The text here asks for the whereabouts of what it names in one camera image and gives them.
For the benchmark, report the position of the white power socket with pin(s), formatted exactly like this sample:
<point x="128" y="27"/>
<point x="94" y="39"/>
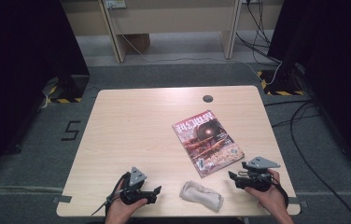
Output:
<point x="115" y="3"/>

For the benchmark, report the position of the person's left hand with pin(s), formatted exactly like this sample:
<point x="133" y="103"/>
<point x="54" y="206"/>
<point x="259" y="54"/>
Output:
<point x="120" y="213"/>

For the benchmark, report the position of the grey tape piece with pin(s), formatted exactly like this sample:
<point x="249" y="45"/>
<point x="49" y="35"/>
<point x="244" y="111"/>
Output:
<point x="62" y="199"/>
<point x="301" y="203"/>

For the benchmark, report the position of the black curtain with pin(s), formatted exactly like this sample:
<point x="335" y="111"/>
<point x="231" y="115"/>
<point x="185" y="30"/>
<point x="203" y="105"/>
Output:
<point x="335" y="62"/>
<point x="18" y="77"/>

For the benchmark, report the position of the beige wooden desk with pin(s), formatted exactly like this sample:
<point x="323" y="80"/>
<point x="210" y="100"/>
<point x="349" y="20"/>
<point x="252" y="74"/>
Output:
<point x="170" y="21"/>

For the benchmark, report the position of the black stand base striped tape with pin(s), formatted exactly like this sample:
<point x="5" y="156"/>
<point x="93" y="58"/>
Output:
<point x="282" y="82"/>
<point x="71" y="88"/>

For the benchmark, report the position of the person's right hand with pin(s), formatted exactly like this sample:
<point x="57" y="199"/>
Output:
<point x="271" y="200"/>

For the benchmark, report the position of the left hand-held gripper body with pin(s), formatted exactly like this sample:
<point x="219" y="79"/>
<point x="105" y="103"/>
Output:
<point x="134" y="193"/>

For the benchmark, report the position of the beige cloth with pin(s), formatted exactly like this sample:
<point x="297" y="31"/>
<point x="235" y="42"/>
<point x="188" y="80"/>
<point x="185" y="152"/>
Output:
<point x="201" y="196"/>

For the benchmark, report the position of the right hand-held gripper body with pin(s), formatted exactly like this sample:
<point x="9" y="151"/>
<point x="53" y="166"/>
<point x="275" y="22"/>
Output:
<point x="257" y="179"/>

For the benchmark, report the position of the red illustrated magazine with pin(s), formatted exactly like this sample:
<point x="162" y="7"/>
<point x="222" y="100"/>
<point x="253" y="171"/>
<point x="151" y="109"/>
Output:
<point x="207" y="143"/>

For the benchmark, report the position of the brown cardboard box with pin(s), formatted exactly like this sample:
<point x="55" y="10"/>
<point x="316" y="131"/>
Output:
<point x="137" y="42"/>

